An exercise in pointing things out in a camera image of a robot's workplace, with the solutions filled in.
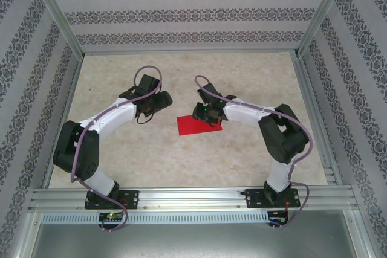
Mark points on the circuit board with orange label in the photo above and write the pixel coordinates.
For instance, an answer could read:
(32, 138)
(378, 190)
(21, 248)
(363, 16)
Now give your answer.
(276, 214)

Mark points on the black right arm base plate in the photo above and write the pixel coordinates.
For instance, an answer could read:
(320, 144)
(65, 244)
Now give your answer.
(252, 199)

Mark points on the aluminium side rail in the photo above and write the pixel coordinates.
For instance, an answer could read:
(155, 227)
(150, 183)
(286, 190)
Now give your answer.
(66, 113)
(314, 113)

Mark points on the aluminium mounting rail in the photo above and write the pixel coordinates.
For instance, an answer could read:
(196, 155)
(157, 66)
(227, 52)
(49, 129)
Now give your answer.
(193, 197)

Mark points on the grey metal sheet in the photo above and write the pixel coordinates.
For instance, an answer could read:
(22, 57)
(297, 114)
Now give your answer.
(193, 240)

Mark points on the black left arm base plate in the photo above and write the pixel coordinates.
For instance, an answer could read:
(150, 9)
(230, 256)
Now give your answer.
(133, 199)

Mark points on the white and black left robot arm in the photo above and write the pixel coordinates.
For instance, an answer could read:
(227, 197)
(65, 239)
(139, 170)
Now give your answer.
(112, 116)

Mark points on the red cloth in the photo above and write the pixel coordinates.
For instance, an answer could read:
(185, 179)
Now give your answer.
(190, 126)

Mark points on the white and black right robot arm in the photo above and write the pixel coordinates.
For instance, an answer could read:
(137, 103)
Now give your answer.
(245, 113)

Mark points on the aluminium frame post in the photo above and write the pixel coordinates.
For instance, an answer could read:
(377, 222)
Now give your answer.
(323, 13)
(57, 13)

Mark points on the circuit board with green light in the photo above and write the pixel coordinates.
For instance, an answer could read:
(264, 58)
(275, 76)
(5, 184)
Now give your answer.
(112, 216)

